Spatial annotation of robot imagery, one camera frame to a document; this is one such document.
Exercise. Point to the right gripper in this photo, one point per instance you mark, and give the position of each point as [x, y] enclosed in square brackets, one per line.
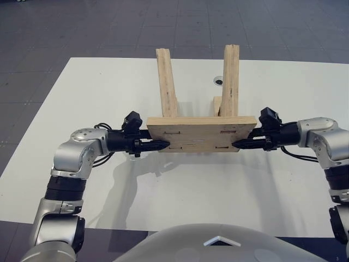
[286, 136]

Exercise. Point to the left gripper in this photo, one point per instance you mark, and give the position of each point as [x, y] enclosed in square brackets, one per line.
[117, 141]

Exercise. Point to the wooden seat board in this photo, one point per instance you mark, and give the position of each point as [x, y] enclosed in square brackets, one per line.
[201, 133]

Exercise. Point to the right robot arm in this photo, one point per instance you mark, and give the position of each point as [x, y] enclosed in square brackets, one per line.
[324, 136]

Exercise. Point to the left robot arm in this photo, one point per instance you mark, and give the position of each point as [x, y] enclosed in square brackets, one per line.
[71, 155]

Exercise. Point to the wooden leg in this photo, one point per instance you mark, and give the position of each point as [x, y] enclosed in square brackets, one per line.
[167, 87]
[231, 82]

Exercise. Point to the robot body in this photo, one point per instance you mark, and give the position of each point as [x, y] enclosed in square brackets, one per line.
[218, 248]

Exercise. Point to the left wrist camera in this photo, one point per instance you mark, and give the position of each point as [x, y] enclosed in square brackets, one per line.
[133, 120]

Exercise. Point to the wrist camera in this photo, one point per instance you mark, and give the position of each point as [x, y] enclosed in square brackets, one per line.
[270, 117]
[133, 120]

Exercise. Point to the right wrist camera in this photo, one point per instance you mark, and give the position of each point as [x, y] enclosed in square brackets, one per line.
[270, 117]

